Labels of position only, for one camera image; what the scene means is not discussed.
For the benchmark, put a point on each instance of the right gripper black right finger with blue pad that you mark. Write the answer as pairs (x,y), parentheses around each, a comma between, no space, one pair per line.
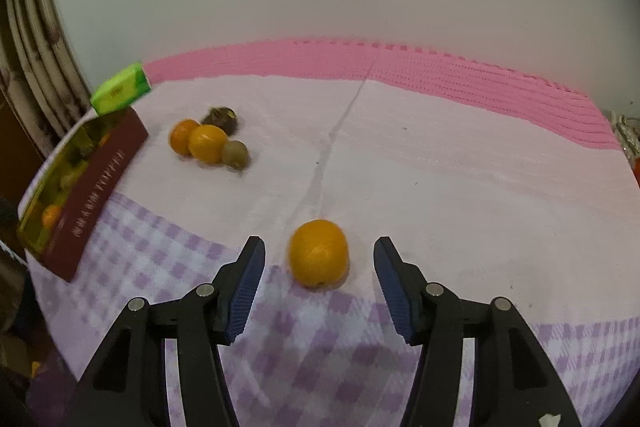
(515,383)

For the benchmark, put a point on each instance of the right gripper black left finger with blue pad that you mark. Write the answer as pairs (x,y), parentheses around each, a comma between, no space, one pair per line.
(125,382)

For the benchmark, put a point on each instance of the large orange fruit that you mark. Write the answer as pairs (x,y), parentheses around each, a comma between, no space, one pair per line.
(318,254)

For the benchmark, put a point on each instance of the green-brown kiwi fruit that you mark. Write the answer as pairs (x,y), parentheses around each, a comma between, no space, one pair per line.
(235,155)

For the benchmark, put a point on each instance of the pink purple checked tablecloth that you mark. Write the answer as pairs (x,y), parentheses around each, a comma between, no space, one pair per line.
(490,181)

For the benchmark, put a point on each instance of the red toffee gift box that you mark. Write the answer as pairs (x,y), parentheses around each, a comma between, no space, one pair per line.
(68,200)

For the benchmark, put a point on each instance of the yellow-orange round fruit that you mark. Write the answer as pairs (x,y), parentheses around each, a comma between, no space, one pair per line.
(206,143)

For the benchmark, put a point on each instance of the small orange behind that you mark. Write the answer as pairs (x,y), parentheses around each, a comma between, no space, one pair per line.
(179,137)

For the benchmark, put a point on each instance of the clutter at right edge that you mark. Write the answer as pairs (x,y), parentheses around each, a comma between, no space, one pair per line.
(626,131)

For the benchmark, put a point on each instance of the dark brown wrinkled fruit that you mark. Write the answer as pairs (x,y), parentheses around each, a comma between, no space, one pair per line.
(223,118)

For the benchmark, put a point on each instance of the green tissue pack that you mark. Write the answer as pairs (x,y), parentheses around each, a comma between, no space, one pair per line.
(121,90)

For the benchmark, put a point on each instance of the beige pleated curtain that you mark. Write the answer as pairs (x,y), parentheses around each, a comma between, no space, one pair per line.
(39,77)

